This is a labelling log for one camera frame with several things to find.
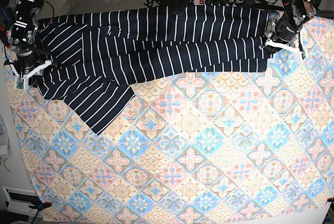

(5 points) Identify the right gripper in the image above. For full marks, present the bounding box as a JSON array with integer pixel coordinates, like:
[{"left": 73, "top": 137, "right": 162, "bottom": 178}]
[{"left": 14, "top": 48, "right": 59, "bottom": 86}]

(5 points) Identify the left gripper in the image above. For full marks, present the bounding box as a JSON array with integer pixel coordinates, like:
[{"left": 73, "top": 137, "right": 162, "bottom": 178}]
[{"left": 259, "top": 16, "right": 302, "bottom": 55}]

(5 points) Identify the navy white striped T-shirt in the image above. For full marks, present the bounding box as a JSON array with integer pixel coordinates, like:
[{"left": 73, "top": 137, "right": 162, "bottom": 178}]
[{"left": 35, "top": 5, "right": 270, "bottom": 134}]

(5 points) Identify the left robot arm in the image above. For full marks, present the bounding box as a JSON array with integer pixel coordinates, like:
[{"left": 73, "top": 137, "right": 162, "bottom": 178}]
[{"left": 259, "top": 0, "right": 316, "bottom": 55}]

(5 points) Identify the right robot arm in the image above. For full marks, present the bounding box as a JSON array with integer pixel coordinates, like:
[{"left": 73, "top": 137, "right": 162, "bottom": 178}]
[{"left": 5, "top": 0, "right": 57, "bottom": 89}]

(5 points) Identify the red black clamp upper left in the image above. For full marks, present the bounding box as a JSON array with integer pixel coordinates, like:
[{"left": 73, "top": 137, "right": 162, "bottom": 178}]
[{"left": 0, "top": 26, "right": 9, "bottom": 48}]

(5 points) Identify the white power strip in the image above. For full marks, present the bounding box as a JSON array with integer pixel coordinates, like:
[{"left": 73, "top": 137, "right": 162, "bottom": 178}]
[{"left": 193, "top": 0, "right": 242, "bottom": 7}]

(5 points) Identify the white papers left edge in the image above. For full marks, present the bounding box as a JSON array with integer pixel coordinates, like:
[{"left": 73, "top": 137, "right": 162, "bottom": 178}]
[{"left": 0, "top": 116, "right": 11, "bottom": 158}]

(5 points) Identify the patterned pastel tablecloth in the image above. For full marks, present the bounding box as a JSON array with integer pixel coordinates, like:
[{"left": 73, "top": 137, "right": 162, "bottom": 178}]
[{"left": 1, "top": 18, "right": 333, "bottom": 223}]

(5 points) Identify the black remote-like device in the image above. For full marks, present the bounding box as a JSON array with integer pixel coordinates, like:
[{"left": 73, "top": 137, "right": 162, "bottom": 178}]
[{"left": 173, "top": 0, "right": 192, "bottom": 16}]

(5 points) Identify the white box lower left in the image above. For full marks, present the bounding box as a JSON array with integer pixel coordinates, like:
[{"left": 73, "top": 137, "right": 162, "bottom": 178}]
[{"left": 2, "top": 186, "right": 40, "bottom": 217}]

